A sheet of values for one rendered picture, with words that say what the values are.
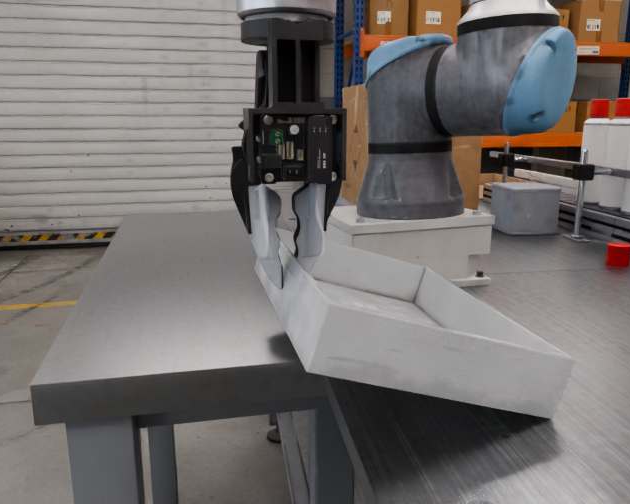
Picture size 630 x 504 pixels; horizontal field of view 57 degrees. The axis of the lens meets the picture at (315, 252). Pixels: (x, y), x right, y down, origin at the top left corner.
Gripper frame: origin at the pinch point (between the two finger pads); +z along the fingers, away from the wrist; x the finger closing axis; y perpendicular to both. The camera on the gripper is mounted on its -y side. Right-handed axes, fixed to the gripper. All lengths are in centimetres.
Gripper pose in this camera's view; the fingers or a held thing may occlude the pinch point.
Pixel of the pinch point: (286, 271)
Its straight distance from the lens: 51.1
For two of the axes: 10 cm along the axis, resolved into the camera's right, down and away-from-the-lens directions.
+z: 0.0, 9.7, 2.3
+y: 1.8, 2.3, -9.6
